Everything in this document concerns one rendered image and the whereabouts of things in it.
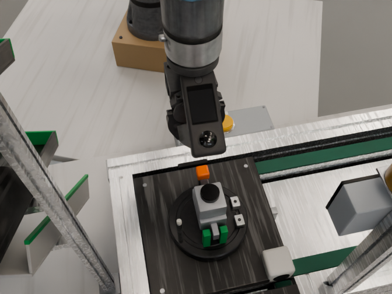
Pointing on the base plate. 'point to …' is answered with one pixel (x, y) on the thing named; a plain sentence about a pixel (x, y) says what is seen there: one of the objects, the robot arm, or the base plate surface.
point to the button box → (246, 122)
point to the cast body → (210, 207)
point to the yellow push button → (227, 123)
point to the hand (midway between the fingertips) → (196, 147)
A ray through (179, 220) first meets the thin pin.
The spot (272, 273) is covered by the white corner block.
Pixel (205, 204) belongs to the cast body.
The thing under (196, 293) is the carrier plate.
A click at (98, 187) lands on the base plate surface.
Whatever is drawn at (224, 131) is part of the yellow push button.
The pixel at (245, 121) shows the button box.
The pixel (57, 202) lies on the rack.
